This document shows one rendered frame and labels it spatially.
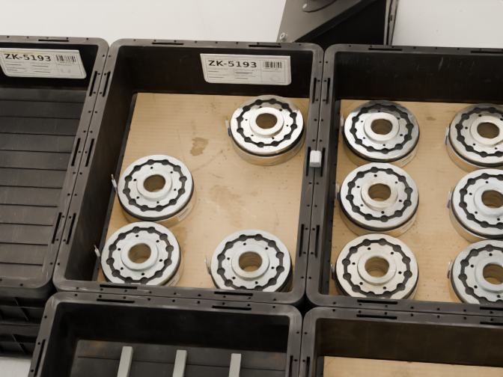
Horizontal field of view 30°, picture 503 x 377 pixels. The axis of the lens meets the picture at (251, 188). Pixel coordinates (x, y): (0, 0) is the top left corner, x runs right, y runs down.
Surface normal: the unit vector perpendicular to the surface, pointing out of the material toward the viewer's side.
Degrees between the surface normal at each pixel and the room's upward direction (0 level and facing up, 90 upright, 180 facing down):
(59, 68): 90
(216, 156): 0
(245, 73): 90
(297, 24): 44
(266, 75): 90
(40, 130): 0
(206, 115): 0
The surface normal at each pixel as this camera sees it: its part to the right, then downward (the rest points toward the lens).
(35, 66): -0.11, 0.83
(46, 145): -0.07, -0.56
